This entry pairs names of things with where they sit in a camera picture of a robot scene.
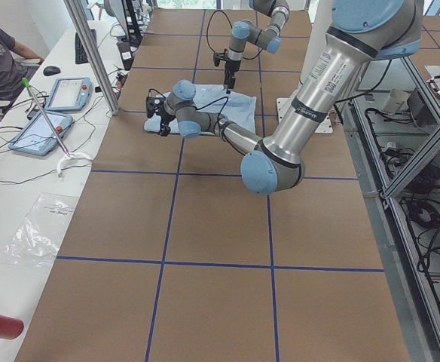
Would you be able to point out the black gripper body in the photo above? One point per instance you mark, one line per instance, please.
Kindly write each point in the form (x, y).
(163, 115)
(230, 69)

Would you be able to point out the light blue button-up shirt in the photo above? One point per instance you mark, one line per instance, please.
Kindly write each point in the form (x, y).
(239, 108)

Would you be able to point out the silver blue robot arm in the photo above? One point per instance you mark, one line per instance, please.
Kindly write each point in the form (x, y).
(360, 31)
(245, 31)

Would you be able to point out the white curved hook piece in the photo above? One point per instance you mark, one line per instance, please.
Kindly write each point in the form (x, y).
(68, 159)

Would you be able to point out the upper blue teach pendant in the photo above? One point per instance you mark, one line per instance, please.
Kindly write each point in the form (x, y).
(69, 94)

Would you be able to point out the blue teach pendant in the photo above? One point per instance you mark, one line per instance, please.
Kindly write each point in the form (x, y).
(69, 94)
(37, 138)

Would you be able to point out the black keyboard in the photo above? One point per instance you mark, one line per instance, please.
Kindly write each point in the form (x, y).
(80, 53)

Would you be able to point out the black computer mouse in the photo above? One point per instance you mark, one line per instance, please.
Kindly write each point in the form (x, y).
(51, 70)

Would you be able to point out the lower blue teach pendant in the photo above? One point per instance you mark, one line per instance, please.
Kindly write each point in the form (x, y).
(37, 138)

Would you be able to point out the metal rod green tip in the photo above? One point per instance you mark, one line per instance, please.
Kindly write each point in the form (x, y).
(27, 86)

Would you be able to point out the clear plastic bag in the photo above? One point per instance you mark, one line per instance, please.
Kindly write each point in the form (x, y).
(37, 241)

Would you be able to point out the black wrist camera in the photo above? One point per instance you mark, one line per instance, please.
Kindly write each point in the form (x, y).
(219, 57)
(154, 103)

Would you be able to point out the grey aluminium frame post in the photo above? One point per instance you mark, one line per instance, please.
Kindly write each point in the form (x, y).
(79, 20)

